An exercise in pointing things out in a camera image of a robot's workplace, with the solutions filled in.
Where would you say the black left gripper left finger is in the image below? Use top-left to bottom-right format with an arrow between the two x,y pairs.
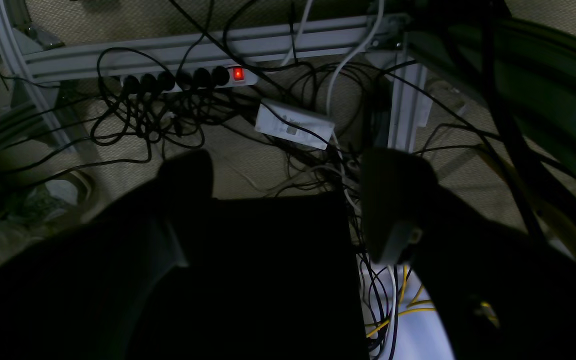
93,149 -> 215,281

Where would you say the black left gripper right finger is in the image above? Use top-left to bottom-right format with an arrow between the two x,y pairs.
360,148 -> 438,265

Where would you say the white power adapter box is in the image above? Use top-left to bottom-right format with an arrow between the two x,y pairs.
254,98 -> 335,150

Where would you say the white power strip red switch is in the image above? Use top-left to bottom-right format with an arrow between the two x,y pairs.
119,64 -> 259,95

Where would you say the aluminium frame rail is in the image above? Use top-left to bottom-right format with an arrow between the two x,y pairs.
0,0 -> 428,147

